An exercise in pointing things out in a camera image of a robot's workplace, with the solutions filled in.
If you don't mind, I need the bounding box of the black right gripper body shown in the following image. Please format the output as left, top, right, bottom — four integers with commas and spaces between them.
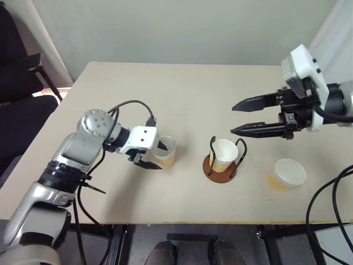
276, 78, 323, 139

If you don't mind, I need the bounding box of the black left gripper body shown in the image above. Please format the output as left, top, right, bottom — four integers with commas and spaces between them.
125, 149, 147, 165

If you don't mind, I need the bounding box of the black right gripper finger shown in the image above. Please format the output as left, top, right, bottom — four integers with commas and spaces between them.
229, 121, 285, 139
231, 92, 279, 113

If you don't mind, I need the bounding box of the white and tan paper cup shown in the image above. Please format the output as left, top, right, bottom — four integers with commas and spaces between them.
266, 158, 308, 192
152, 135, 177, 168
208, 139, 239, 173

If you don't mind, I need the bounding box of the black zip tie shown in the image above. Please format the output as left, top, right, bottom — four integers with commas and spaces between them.
79, 175, 106, 194

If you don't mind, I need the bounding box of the dark rounded shape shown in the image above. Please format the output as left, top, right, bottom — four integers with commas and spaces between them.
211, 239, 244, 265
144, 239, 178, 265

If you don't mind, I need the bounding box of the black office chair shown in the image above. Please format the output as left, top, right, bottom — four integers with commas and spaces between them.
0, 0, 65, 180

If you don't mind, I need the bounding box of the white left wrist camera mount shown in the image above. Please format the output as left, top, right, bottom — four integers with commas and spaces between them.
115, 126, 160, 155

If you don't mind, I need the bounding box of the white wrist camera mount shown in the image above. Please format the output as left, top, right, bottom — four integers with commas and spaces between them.
115, 126, 160, 155
281, 44, 330, 134

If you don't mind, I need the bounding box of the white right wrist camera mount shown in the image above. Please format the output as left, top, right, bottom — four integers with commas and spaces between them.
281, 44, 330, 134

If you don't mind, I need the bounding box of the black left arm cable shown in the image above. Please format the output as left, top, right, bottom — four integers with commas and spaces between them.
73, 99, 158, 265

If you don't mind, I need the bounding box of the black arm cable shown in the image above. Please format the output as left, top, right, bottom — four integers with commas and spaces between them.
303, 79, 353, 265
73, 99, 158, 265

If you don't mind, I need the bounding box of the black wire cup holder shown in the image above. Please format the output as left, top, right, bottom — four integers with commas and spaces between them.
202, 135, 247, 184

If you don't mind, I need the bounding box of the black table frame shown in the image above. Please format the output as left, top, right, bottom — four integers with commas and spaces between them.
68, 223, 328, 265

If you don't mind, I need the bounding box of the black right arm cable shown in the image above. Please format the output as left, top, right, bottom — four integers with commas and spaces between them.
303, 79, 353, 265

